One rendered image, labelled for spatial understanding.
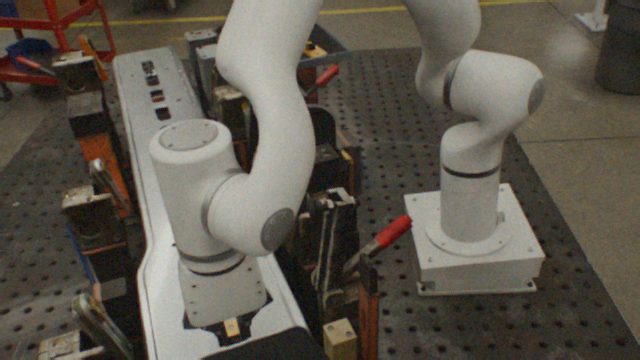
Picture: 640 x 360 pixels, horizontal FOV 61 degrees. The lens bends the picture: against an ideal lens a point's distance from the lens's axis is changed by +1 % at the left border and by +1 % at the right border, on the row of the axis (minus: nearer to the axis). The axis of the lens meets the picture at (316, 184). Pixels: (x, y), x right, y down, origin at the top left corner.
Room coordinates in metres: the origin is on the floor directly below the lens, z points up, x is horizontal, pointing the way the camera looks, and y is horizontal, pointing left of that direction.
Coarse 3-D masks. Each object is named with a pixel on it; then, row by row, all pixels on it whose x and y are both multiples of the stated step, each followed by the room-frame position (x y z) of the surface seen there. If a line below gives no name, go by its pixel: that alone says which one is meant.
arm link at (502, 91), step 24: (456, 72) 0.90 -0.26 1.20; (480, 72) 0.87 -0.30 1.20; (504, 72) 0.85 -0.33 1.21; (528, 72) 0.84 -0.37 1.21; (456, 96) 0.88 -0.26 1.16; (480, 96) 0.85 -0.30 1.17; (504, 96) 0.83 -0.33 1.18; (528, 96) 0.82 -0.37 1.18; (480, 120) 0.86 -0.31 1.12; (504, 120) 0.82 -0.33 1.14; (456, 144) 0.89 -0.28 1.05; (480, 144) 0.85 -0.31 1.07; (456, 168) 0.88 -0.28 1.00; (480, 168) 0.86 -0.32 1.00
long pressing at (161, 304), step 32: (128, 64) 1.49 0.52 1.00; (160, 64) 1.47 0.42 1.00; (128, 96) 1.28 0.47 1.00; (192, 96) 1.25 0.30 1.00; (128, 128) 1.12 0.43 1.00; (160, 128) 1.11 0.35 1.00; (160, 192) 0.85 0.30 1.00; (160, 224) 0.76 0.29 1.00; (160, 256) 0.67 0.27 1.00; (160, 288) 0.60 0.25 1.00; (288, 288) 0.58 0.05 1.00; (160, 320) 0.54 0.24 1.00; (224, 320) 0.53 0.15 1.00; (256, 320) 0.52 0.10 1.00; (288, 320) 0.52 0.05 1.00; (160, 352) 0.48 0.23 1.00; (192, 352) 0.48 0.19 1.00
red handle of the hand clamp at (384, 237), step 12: (408, 216) 0.56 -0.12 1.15; (396, 228) 0.55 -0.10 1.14; (408, 228) 0.55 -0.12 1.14; (372, 240) 0.55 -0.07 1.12; (384, 240) 0.54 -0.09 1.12; (396, 240) 0.55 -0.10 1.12; (360, 252) 0.54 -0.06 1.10; (372, 252) 0.54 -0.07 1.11; (348, 264) 0.54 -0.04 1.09; (348, 276) 0.53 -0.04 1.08
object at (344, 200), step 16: (336, 192) 0.54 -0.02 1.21; (320, 208) 0.51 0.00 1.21; (336, 208) 0.51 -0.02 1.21; (352, 208) 0.52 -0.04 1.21; (336, 224) 0.51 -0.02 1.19; (336, 240) 0.51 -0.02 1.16; (320, 256) 0.54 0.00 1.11; (336, 256) 0.51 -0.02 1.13; (320, 272) 0.53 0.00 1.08; (336, 272) 0.51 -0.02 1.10; (320, 288) 0.53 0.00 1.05
